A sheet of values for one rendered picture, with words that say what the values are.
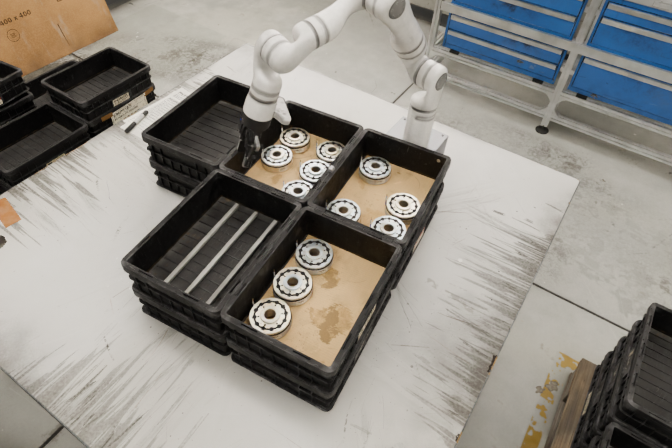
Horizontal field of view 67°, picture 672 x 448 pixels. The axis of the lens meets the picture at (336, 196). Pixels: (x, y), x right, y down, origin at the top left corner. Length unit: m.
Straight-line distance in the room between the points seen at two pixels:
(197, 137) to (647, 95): 2.39
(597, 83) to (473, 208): 1.62
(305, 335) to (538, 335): 1.37
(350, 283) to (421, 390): 0.32
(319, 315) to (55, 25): 3.23
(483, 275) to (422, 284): 0.20
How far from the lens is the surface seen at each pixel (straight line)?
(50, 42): 4.11
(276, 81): 1.21
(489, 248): 1.71
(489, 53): 3.35
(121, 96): 2.65
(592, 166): 3.35
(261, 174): 1.65
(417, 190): 1.63
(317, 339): 1.29
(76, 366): 1.53
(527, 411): 2.27
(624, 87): 3.24
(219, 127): 1.85
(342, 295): 1.36
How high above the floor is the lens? 1.97
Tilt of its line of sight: 46 degrees down
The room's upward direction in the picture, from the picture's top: 3 degrees clockwise
